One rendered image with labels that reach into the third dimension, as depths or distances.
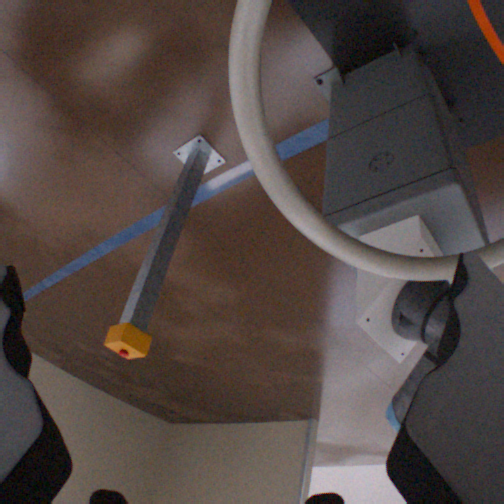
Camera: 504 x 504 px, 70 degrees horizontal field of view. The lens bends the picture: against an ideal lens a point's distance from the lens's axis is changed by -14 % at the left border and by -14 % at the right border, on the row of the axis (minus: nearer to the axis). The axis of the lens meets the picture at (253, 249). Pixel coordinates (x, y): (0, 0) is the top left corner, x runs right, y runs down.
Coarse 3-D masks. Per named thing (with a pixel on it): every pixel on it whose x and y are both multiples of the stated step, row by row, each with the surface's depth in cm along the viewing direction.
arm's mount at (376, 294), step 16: (400, 224) 99; (416, 224) 95; (368, 240) 104; (384, 240) 100; (400, 240) 96; (416, 240) 92; (432, 240) 100; (432, 256) 95; (368, 272) 97; (368, 288) 94; (384, 288) 91; (400, 288) 94; (368, 304) 92; (384, 304) 93; (368, 320) 92; (384, 320) 95; (384, 336) 97; (400, 352) 103
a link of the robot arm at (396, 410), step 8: (424, 360) 84; (416, 368) 85; (424, 368) 82; (432, 368) 80; (408, 376) 87; (416, 376) 83; (408, 384) 84; (416, 384) 82; (400, 392) 85; (408, 392) 82; (392, 400) 86; (400, 400) 83; (408, 400) 81; (392, 408) 84; (400, 408) 82; (392, 416) 83; (400, 416) 81; (392, 424) 82; (400, 424) 80
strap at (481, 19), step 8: (472, 0) 116; (472, 8) 118; (480, 8) 117; (480, 16) 120; (480, 24) 122; (488, 24) 121; (488, 32) 124; (488, 40) 126; (496, 40) 125; (496, 48) 128
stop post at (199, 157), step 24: (192, 144) 199; (192, 168) 192; (192, 192) 188; (168, 216) 173; (168, 240) 167; (144, 264) 161; (168, 264) 164; (144, 288) 151; (144, 312) 147; (120, 336) 135; (144, 336) 142
